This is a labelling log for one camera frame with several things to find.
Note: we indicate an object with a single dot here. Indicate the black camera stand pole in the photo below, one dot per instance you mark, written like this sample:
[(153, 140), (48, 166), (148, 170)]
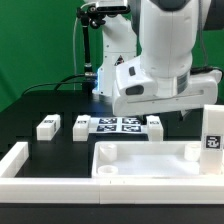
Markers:
[(87, 46)]

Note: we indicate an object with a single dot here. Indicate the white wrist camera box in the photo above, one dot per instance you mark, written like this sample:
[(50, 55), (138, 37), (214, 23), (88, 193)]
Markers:
[(133, 81)]

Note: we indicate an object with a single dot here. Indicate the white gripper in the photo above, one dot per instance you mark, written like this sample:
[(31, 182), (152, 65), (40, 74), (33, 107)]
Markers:
[(183, 93)]

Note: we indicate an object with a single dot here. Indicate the white square desk top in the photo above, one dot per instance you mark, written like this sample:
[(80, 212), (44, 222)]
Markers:
[(145, 159)]

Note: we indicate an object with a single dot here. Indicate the white U-shaped obstacle fence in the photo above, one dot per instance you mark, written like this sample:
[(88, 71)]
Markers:
[(107, 190)]

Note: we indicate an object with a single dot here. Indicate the fiducial marker sheet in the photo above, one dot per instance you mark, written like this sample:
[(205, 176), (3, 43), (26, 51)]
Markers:
[(126, 125)]

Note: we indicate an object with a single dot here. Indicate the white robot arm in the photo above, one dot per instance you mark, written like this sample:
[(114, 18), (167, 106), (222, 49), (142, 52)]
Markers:
[(148, 46)]

